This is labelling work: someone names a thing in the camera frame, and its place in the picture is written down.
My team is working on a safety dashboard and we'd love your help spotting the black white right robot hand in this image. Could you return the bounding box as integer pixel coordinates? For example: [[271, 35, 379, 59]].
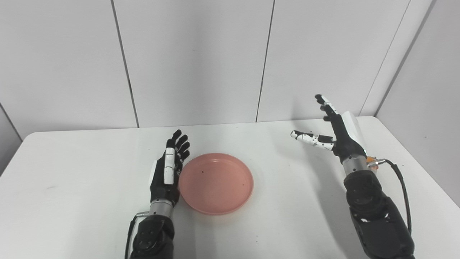
[[290, 94, 368, 160]]

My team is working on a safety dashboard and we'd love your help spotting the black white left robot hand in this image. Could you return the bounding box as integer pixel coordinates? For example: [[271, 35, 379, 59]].
[[149, 129, 191, 206]]

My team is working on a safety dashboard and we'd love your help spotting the pink round plate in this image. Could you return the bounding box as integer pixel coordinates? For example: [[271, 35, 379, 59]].
[[178, 153, 254, 216]]

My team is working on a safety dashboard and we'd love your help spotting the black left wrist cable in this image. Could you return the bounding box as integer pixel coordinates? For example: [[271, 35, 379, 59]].
[[124, 212, 150, 259]]

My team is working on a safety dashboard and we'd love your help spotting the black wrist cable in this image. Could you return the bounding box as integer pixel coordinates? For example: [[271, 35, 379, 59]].
[[124, 212, 150, 259], [367, 157, 413, 235]]

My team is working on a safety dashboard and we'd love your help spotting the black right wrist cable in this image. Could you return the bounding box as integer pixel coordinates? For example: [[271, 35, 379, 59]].
[[367, 157, 413, 235]]

